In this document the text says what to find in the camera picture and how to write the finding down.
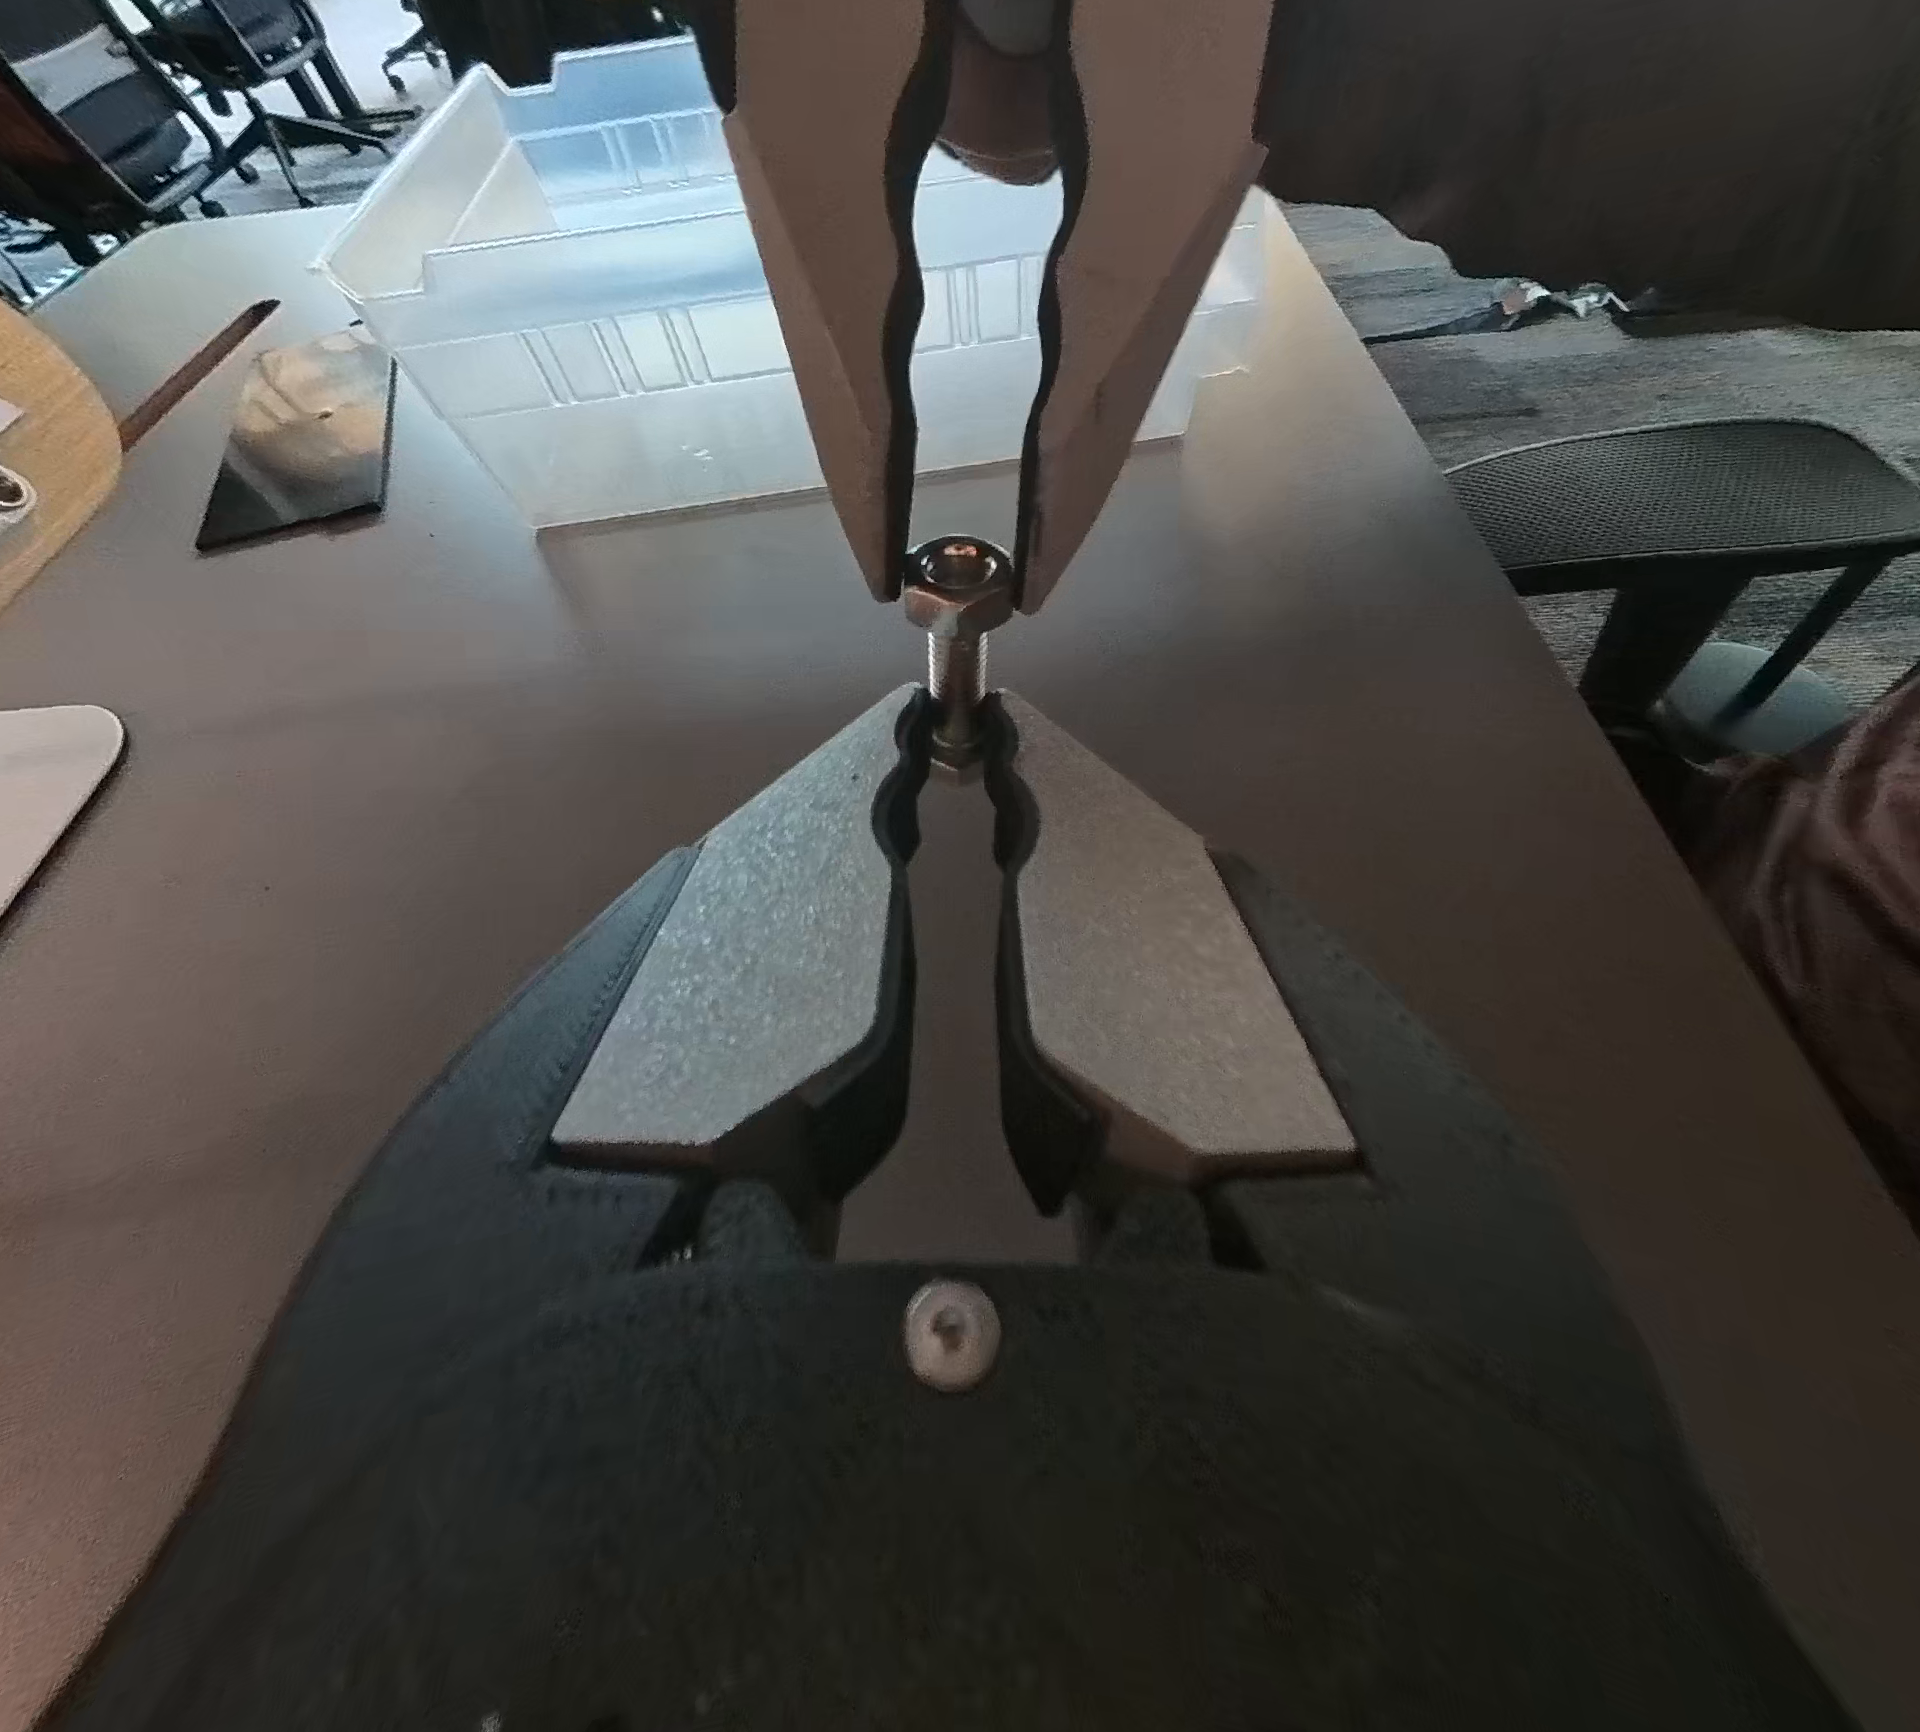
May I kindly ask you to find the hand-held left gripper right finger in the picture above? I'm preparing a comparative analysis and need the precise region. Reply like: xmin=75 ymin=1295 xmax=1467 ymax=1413
xmin=982 ymin=687 xmax=1364 ymax=1222

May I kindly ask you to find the black glossy plate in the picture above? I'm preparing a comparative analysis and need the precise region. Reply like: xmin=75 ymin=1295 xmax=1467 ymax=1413
xmin=195 ymin=329 xmax=401 ymax=553

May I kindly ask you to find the steel hex nut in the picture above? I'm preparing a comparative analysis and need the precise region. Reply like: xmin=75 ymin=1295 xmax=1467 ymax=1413
xmin=896 ymin=535 xmax=1023 ymax=616

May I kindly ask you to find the clear plastic bin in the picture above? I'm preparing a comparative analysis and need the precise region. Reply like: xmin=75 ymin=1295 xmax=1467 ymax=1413
xmin=311 ymin=37 xmax=1278 ymax=535

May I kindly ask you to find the white stand base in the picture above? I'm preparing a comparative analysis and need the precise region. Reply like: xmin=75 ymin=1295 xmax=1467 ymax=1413
xmin=0 ymin=705 xmax=127 ymax=917

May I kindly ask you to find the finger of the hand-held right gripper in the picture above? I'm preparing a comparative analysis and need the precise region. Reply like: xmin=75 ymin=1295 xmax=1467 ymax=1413
xmin=721 ymin=0 xmax=955 ymax=606
xmin=1014 ymin=0 xmax=1313 ymax=616

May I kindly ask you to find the person's right hand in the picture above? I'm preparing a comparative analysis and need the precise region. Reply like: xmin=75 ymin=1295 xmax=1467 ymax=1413
xmin=937 ymin=35 xmax=1075 ymax=191

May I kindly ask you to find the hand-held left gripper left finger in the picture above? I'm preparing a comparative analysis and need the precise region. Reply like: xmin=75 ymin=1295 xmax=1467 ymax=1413
xmin=544 ymin=683 xmax=920 ymax=1216

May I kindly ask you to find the person's right forearm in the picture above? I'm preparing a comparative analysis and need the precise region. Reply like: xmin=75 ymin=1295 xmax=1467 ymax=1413
xmin=1262 ymin=0 xmax=1920 ymax=332

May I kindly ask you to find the wooden display board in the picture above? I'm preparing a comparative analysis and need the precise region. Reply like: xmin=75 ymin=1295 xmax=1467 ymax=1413
xmin=0 ymin=298 xmax=127 ymax=610

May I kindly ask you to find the steel hex bolt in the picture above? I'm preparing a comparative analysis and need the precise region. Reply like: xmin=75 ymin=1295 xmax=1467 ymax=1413
xmin=923 ymin=605 xmax=1005 ymax=791

